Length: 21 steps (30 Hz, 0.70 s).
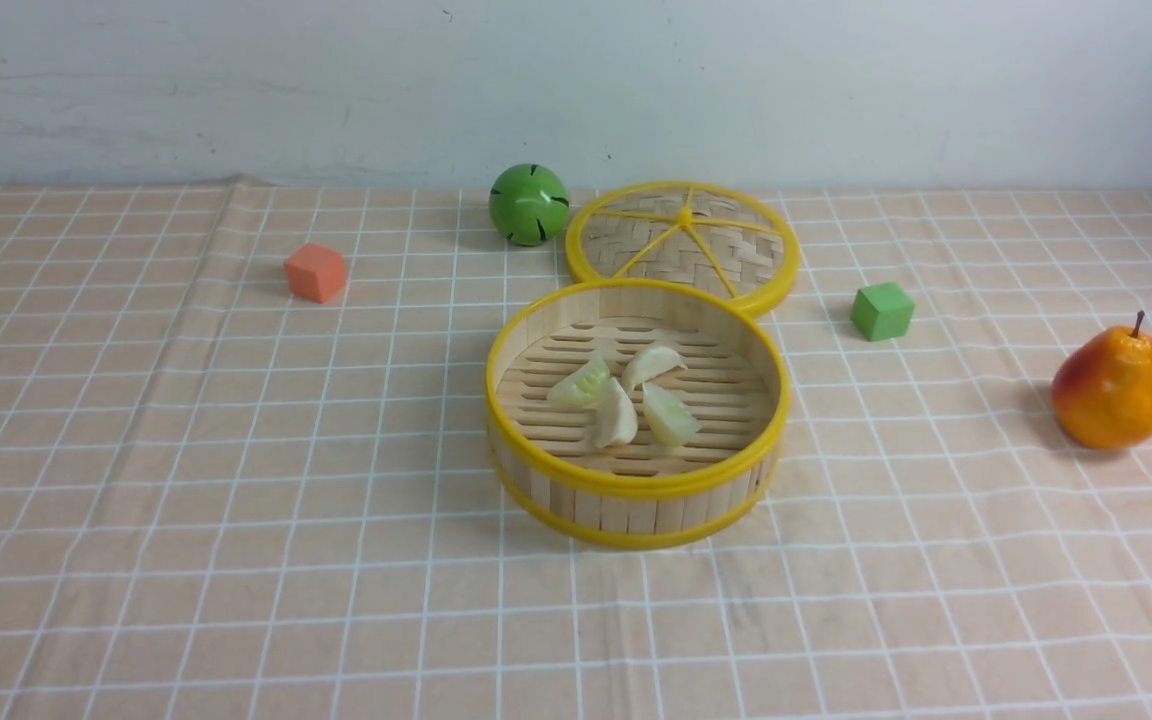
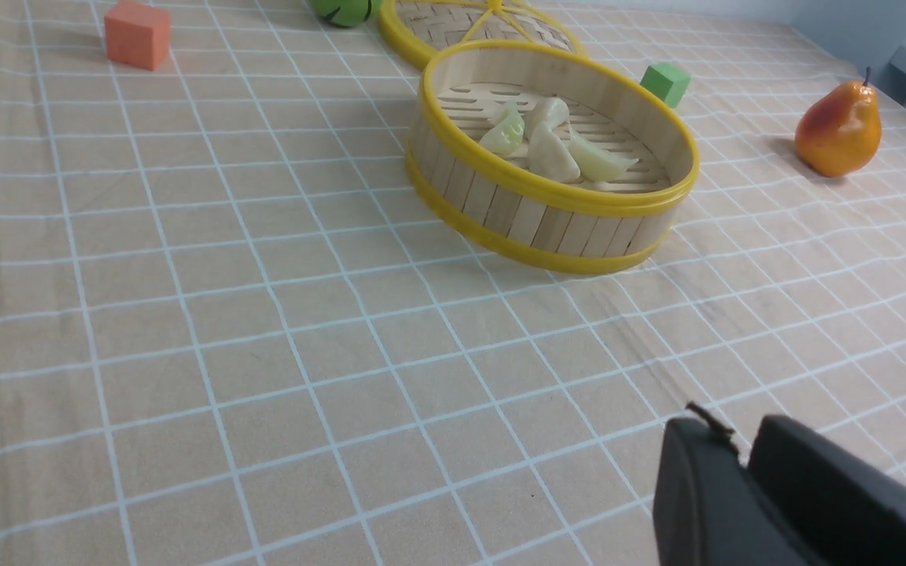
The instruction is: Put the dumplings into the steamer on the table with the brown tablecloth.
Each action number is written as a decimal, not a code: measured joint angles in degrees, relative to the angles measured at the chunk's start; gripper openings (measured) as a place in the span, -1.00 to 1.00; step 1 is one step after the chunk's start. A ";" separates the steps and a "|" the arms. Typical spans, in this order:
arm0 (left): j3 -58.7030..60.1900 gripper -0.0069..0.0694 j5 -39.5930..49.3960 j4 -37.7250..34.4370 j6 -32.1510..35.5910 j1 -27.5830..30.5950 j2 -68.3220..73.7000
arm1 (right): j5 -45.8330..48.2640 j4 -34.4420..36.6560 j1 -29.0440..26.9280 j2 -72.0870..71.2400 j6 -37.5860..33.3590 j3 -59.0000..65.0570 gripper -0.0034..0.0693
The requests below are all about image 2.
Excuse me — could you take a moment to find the orange foam cube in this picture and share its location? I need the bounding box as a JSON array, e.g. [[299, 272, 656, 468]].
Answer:
[[104, 1, 171, 71]]

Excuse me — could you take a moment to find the bamboo steamer tray yellow rim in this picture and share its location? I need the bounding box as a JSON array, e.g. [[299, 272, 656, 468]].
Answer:
[[406, 40, 701, 274]]

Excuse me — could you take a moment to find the white dumpling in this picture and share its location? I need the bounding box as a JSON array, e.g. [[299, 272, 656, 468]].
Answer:
[[524, 97, 569, 140], [526, 125, 581, 183]]

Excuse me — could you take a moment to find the green foam cube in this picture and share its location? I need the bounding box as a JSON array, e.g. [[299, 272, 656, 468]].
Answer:
[[640, 62, 691, 108]]

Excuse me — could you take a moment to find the bamboo steamer lid yellow rim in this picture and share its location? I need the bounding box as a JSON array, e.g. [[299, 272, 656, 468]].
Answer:
[[377, 1, 587, 71]]

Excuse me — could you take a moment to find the pale green dumpling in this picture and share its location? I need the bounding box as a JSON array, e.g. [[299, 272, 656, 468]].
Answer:
[[568, 130, 640, 182]]

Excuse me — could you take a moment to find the green toy ball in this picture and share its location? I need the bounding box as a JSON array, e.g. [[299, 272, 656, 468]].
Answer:
[[310, 0, 382, 28]]

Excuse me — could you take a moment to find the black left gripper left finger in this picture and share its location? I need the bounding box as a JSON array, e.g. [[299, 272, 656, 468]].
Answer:
[[652, 402, 816, 565]]

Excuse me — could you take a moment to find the checkered beige tablecloth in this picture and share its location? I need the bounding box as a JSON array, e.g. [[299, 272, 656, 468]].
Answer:
[[0, 1, 906, 565]]

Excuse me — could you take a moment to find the orange red toy pear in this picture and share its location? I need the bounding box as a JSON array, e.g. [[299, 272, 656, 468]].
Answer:
[[794, 67, 883, 177]]

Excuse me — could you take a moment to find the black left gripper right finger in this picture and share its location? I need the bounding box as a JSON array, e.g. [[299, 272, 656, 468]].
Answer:
[[747, 415, 906, 565]]

